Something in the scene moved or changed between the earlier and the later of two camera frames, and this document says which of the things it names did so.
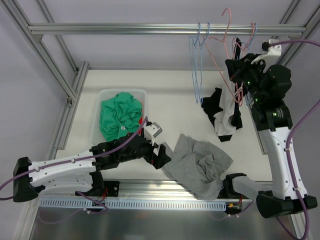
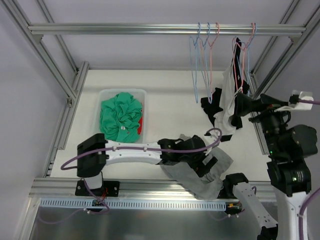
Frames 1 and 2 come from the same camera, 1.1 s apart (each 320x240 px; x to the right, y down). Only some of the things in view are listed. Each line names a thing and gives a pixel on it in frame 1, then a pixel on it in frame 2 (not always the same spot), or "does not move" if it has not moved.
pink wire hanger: (238, 102) to (210, 96)
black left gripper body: (155, 155) to (208, 163)
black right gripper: (236, 71) to (261, 106)
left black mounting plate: (112, 188) does not move
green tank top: (120, 114) does not move
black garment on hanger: (212, 104) does not move
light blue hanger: (199, 46) to (202, 48)
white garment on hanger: (224, 126) does not move
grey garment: (198, 166) does not move
